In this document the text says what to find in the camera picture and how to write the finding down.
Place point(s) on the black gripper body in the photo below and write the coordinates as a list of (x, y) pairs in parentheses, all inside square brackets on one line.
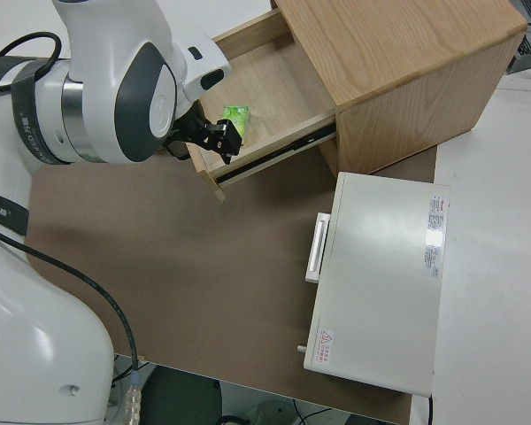
[(191, 128)]

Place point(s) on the black drawer slide rail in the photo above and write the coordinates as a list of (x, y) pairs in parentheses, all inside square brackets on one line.
[(274, 152)]

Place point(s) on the light wooden drawer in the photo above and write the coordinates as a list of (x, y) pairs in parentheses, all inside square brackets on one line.
[(270, 88)]

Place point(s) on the wooden cabinet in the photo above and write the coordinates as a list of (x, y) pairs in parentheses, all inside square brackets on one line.
[(402, 66)]

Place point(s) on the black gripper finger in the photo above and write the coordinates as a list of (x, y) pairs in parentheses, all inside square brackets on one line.
[(217, 144), (230, 135)]

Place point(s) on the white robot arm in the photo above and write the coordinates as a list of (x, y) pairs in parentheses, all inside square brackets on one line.
[(48, 332)]

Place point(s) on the small green box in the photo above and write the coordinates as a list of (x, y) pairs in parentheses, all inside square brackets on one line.
[(236, 116)]

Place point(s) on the beige toaster oven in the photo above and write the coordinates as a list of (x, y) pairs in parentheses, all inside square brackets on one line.
[(380, 288)]

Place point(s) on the brown table mat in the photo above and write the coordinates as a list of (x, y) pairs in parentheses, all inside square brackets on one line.
[(181, 265)]

